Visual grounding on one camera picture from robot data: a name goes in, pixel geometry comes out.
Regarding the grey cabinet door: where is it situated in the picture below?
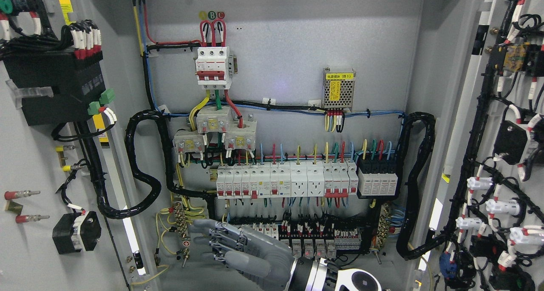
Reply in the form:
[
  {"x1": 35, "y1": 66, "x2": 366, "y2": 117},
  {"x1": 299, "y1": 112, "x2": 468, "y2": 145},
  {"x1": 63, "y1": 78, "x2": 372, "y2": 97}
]
[
  {"x1": 1, "y1": 0, "x2": 157, "y2": 291},
  {"x1": 414, "y1": 0, "x2": 543, "y2": 291}
]

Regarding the grey current transformer block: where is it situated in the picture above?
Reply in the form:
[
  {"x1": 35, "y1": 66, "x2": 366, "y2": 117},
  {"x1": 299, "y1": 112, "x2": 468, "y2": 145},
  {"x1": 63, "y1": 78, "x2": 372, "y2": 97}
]
[{"x1": 173, "y1": 106, "x2": 257, "y2": 163}]

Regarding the white socket and breaker row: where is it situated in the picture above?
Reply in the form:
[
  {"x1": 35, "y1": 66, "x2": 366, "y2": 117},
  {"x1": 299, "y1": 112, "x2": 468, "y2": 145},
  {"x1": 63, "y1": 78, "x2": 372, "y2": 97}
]
[{"x1": 216, "y1": 160, "x2": 359, "y2": 199}]

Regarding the metal mesh power supply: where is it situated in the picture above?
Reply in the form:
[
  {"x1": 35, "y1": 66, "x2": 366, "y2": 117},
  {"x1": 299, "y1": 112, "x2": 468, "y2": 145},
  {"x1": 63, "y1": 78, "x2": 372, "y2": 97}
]
[{"x1": 322, "y1": 67, "x2": 356, "y2": 110}]

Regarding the white three pole main breaker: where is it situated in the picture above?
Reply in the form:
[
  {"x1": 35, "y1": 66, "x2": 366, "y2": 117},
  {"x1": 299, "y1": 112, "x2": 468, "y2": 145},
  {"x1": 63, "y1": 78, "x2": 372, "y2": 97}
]
[{"x1": 195, "y1": 46, "x2": 234, "y2": 91}]

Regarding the lower relay terminal row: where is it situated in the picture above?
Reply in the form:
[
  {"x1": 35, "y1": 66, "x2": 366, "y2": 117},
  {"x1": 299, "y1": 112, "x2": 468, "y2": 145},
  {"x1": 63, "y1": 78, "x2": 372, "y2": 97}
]
[{"x1": 227, "y1": 212, "x2": 373, "y2": 260}]

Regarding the black surge protector block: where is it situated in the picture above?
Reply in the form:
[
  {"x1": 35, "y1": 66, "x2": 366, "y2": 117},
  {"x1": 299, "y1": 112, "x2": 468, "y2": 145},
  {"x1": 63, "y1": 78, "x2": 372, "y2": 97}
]
[{"x1": 357, "y1": 155, "x2": 399, "y2": 200}]

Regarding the black digital power meter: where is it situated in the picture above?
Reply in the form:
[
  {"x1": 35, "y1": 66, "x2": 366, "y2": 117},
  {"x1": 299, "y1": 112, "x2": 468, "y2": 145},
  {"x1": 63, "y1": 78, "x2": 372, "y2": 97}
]
[{"x1": 4, "y1": 48, "x2": 115, "y2": 126}]

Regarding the black corrugated cable conduit right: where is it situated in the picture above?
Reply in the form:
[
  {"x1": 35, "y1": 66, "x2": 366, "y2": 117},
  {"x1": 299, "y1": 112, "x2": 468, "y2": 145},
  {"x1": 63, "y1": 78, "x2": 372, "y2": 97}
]
[{"x1": 396, "y1": 111, "x2": 436, "y2": 260}]

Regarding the black corrugated cable conduit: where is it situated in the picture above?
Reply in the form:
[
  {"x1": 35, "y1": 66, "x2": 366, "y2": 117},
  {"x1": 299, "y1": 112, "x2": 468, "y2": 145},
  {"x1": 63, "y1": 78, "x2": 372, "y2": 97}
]
[
  {"x1": 97, "y1": 109, "x2": 217, "y2": 220},
  {"x1": 396, "y1": 111, "x2": 436, "y2": 260}
]

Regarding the black corrugated cable conduit left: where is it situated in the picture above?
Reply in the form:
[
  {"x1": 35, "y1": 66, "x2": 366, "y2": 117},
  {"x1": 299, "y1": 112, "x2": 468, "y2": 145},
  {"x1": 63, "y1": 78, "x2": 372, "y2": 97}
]
[{"x1": 97, "y1": 109, "x2": 217, "y2": 220}]

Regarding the white rotary selector switch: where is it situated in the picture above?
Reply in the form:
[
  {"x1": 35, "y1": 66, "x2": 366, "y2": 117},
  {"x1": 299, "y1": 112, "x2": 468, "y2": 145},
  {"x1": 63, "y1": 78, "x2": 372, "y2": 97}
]
[{"x1": 52, "y1": 211, "x2": 101, "y2": 254}]

